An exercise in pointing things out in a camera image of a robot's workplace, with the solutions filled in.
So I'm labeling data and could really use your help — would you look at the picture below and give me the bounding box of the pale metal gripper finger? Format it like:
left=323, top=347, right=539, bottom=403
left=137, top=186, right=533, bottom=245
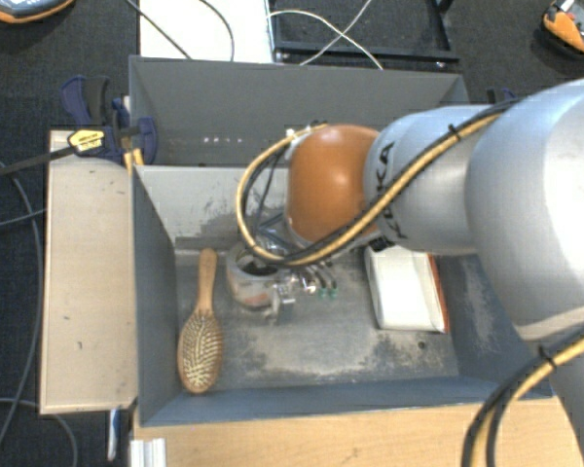
left=272, top=282, right=299, bottom=327

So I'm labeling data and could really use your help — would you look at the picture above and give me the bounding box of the white cup with orange print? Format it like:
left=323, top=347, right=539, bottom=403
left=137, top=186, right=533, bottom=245
left=225, top=241, right=281, bottom=311

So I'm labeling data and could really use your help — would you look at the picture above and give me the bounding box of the grey metal bin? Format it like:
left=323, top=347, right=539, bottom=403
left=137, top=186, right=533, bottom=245
left=128, top=54, right=554, bottom=428

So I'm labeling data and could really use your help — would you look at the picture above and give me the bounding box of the wooden hairbrush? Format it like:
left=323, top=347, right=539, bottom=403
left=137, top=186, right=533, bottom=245
left=176, top=247, right=225, bottom=395

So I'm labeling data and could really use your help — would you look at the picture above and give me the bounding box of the white box with red edge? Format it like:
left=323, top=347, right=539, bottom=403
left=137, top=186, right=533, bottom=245
left=363, top=244, right=453, bottom=335

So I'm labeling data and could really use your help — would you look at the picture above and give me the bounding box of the pale wood flat board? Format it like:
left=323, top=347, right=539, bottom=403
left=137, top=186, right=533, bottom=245
left=38, top=128, right=140, bottom=415

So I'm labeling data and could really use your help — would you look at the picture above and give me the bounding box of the black cylinder on white bracket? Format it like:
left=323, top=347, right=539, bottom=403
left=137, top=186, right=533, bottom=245
left=368, top=234, right=396, bottom=254

